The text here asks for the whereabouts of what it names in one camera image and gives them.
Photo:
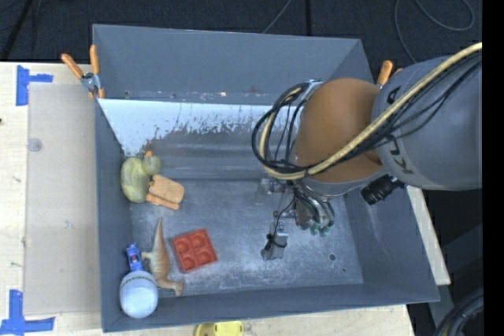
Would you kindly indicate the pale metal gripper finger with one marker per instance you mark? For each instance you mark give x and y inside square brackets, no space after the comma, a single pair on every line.
[269,188]
[276,244]

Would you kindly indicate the grey metal bin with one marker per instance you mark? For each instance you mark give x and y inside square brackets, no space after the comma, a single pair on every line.
[244,232]

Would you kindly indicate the red square building block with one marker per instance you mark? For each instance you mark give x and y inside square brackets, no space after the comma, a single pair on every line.
[195,251]

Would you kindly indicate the orange toy toast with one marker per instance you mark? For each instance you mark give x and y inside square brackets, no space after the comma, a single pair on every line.
[167,189]

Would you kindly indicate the tan toy dinosaur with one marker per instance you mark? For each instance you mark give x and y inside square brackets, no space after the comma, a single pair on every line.
[160,259]

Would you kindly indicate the yellow-green toy duck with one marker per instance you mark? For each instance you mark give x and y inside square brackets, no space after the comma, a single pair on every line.
[134,179]

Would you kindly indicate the white spray bottle blue nozzle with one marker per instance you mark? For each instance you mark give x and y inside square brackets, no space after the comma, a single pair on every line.
[138,299]

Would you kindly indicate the pale flat board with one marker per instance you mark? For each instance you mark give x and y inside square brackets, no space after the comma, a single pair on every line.
[59,200]

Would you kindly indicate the black cylinder on white bracket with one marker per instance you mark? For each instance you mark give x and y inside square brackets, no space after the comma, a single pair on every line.
[379,189]

